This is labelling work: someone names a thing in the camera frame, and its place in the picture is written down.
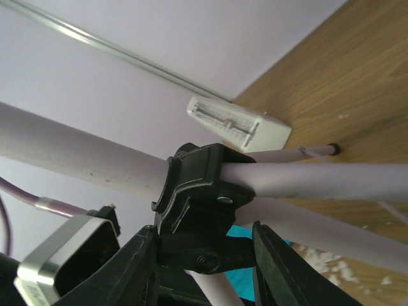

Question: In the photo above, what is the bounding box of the white tripod music stand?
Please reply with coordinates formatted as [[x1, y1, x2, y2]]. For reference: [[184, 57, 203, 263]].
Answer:
[[1, 104, 407, 305]]

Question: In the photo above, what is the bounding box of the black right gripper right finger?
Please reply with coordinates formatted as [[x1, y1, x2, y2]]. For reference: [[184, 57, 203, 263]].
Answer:
[[252, 221, 361, 306]]

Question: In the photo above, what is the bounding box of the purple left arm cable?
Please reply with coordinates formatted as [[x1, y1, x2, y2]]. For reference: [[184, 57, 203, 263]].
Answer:
[[0, 177, 92, 256]]

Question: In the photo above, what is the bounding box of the white paper scrap pile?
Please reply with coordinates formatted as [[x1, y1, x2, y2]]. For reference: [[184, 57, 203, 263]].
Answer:
[[292, 243, 396, 296]]

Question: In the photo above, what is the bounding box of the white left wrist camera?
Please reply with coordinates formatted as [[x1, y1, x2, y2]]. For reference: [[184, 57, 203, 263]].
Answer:
[[14, 206, 120, 305]]

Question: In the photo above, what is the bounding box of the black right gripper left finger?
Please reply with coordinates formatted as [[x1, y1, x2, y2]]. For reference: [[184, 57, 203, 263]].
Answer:
[[57, 226, 159, 306]]

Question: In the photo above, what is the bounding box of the white metronome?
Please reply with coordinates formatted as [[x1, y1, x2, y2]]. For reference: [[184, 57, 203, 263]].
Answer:
[[187, 97, 292, 152]]

